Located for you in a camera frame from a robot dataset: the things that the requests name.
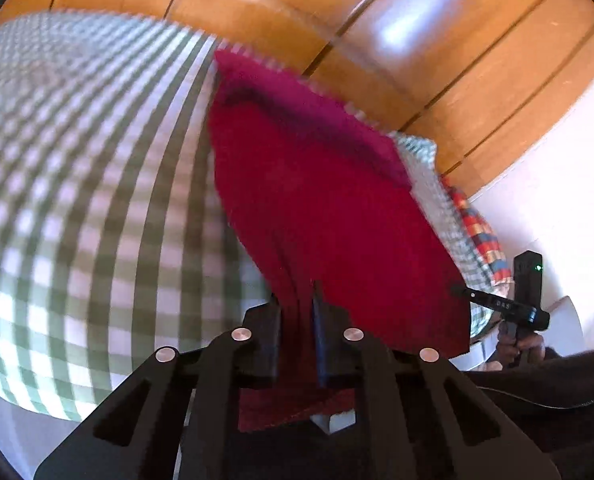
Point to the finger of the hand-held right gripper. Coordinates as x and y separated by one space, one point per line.
474 296

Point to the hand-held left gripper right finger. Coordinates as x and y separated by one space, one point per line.
322 340

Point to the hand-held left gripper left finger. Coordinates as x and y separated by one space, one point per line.
272 340

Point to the dark red garment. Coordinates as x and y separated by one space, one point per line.
327 200

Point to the person's right forearm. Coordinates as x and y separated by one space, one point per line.
557 395

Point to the person's right hand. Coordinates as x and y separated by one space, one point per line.
532 347

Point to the red plaid pillow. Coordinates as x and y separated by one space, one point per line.
482 240

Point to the green checked bed sheet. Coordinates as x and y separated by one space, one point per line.
77 210

